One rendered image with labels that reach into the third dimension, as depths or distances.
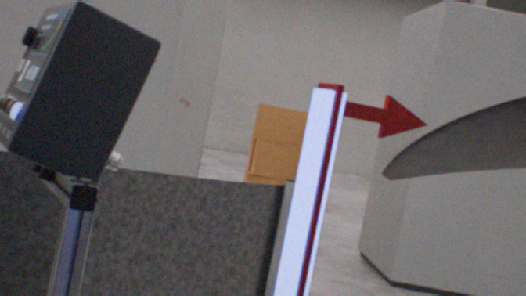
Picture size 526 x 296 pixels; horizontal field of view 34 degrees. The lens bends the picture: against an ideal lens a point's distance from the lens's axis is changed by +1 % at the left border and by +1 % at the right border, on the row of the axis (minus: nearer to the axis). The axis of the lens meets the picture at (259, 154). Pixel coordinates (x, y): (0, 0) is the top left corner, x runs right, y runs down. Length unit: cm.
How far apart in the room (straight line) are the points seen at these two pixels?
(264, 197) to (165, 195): 38
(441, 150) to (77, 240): 51
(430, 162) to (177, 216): 183
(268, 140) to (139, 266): 629
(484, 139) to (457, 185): 622
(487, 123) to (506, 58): 634
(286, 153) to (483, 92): 255
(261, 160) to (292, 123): 50
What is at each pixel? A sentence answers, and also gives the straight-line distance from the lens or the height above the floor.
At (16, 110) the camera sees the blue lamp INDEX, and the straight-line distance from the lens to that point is 101.
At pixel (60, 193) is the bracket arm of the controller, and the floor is 103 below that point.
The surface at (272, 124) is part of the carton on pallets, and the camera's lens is 857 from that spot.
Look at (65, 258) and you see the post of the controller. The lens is 96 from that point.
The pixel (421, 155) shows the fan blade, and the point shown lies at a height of 116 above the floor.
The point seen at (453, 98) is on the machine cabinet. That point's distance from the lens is 672.
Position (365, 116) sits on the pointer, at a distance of 46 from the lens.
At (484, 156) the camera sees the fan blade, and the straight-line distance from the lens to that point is 58.
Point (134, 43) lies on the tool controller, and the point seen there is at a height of 122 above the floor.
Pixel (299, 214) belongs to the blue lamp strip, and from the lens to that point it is 45.
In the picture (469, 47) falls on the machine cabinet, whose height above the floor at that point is 193.
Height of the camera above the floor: 117
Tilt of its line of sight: 3 degrees down
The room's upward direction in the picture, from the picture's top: 11 degrees clockwise
